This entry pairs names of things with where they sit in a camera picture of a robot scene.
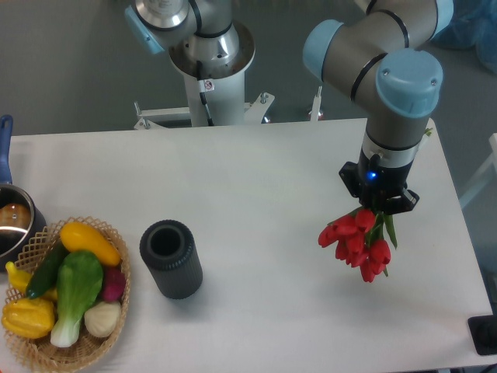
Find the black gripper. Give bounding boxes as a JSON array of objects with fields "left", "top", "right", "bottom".
[{"left": 339, "top": 145, "right": 419, "bottom": 214}]

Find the green cucumber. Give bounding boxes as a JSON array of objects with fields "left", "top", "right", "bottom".
[{"left": 25, "top": 241, "right": 69, "bottom": 299}]

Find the blue handled saucepan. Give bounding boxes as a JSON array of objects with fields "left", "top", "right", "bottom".
[{"left": 1, "top": 114, "right": 46, "bottom": 272}]

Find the dark grey ribbed vase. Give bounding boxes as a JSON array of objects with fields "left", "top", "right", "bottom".
[{"left": 139, "top": 220, "right": 203, "bottom": 299}]

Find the white garlic bulb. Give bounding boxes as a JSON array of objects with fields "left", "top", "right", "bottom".
[{"left": 84, "top": 302, "right": 121, "bottom": 338}]

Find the green bok choy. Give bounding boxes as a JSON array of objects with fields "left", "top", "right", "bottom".
[{"left": 50, "top": 250, "right": 103, "bottom": 348}]

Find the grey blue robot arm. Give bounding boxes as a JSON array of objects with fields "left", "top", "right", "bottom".
[{"left": 125, "top": 1, "right": 454, "bottom": 215}]

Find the small yellow gourd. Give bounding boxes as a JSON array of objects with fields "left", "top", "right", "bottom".
[{"left": 5, "top": 261, "right": 58, "bottom": 302}]

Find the blue plastic bag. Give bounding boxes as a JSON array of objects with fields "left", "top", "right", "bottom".
[{"left": 432, "top": 0, "right": 496, "bottom": 75}]

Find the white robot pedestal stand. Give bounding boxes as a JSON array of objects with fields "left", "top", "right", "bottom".
[{"left": 134, "top": 21, "right": 275, "bottom": 130}]

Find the yellow squash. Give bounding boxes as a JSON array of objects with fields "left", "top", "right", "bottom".
[{"left": 59, "top": 221, "right": 121, "bottom": 267}]

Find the purple red radish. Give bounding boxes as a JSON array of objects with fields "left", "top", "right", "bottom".
[{"left": 100, "top": 267, "right": 126, "bottom": 302}]

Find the yellow bell pepper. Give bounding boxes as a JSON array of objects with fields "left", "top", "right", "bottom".
[{"left": 1, "top": 298, "right": 55, "bottom": 339}]

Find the black device at table edge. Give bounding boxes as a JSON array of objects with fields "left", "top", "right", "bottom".
[{"left": 467, "top": 315, "right": 496, "bottom": 356}]

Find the red tulip bouquet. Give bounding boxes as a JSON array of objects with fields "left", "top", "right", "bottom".
[{"left": 318, "top": 206, "right": 398, "bottom": 283}]

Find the woven wicker basket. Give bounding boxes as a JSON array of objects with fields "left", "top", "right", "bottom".
[{"left": 4, "top": 217, "right": 130, "bottom": 372}]

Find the white frame at right edge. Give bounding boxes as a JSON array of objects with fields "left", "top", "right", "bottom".
[{"left": 459, "top": 133, "right": 496, "bottom": 209}]

